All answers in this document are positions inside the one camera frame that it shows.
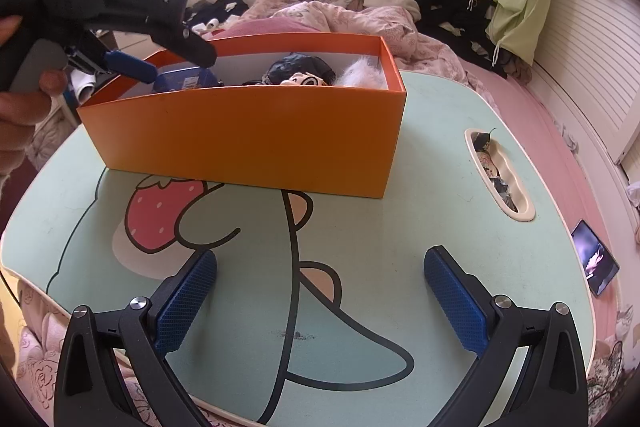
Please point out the green cartoon lap table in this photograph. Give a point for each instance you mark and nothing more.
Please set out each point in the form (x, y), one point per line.
(320, 315)

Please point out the black clothes pile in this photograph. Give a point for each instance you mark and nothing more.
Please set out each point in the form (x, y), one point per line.
(462, 25)

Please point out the pink floral blanket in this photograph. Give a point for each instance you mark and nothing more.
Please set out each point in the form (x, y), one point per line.
(411, 50)

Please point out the smartphone on bed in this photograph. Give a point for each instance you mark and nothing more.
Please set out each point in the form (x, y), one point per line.
(599, 265)

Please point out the person's left hand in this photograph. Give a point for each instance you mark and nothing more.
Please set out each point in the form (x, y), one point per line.
(20, 114)

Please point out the black lace-trimmed cloth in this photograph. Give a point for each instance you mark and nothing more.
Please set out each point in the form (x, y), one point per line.
(298, 62)

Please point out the cartoon head figurine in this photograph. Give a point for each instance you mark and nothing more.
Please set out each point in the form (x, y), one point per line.
(304, 79)

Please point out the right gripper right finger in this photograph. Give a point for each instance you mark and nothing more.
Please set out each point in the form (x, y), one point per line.
(551, 389)

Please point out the orange cardboard box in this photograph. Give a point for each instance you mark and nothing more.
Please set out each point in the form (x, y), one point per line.
(331, 140)

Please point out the white furry pouch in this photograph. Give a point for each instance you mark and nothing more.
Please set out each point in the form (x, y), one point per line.
(362, 74)

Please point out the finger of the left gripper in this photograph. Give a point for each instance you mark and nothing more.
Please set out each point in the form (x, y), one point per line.
(130, 66)
(192, 46)

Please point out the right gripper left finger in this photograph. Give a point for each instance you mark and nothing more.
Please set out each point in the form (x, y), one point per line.
(90, 389)

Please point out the blue tin box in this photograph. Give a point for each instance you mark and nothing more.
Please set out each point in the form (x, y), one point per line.
(186, 78)

